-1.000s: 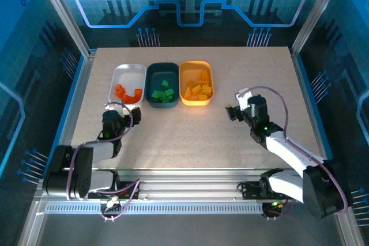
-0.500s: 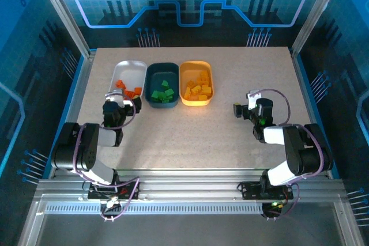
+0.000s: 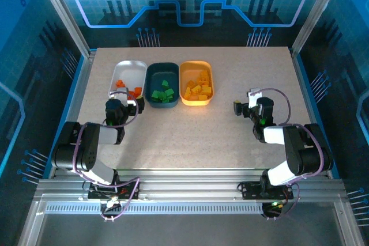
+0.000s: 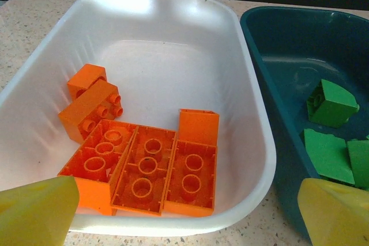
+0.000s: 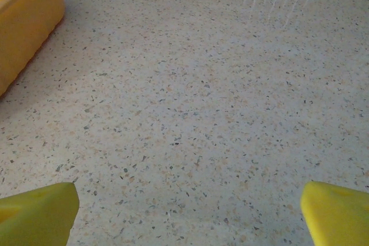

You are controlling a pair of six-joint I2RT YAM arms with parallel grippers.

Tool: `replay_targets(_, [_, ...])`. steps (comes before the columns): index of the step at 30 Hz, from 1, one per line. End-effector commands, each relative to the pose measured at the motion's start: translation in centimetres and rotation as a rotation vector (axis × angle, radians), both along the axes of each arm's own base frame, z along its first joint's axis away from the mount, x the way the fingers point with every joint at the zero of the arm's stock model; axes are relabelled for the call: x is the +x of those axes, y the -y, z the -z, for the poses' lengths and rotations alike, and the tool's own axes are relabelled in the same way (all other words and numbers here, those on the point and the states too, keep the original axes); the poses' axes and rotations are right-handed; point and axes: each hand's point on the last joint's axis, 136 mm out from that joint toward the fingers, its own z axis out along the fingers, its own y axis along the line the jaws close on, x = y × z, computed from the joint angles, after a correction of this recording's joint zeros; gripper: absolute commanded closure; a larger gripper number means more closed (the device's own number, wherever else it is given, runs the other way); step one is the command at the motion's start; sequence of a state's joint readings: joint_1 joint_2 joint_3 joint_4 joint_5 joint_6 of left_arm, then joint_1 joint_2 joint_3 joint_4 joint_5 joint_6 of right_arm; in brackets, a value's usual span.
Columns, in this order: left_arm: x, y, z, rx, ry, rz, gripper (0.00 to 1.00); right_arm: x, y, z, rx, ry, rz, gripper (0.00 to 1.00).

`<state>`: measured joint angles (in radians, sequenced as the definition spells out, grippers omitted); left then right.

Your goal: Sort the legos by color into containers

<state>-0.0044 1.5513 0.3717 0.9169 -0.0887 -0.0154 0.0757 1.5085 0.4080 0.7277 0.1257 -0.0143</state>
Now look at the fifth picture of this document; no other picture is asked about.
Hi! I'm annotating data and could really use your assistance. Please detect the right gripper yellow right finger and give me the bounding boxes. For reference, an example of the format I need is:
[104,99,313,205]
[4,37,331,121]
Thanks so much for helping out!
[299,180,369,246]

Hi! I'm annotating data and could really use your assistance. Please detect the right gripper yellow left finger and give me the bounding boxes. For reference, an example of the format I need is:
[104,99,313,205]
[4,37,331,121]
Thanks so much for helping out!
[0,181,80,246]

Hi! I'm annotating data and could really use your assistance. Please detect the yellow plastic container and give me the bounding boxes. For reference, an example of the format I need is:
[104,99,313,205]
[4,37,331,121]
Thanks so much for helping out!
[0,0,66,97]

